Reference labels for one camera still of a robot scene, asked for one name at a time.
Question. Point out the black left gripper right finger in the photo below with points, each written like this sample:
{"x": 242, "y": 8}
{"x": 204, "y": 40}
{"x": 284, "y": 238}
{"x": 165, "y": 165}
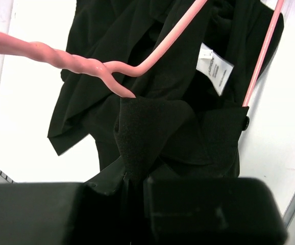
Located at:
{"x": 201, "y": 210}

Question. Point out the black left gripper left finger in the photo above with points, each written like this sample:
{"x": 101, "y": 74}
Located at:
{"x": 65, "y": 213}

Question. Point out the pink wire hanger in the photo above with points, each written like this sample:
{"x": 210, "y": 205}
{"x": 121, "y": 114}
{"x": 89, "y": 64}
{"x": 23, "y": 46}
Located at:
{"x": 99, "y": 61}

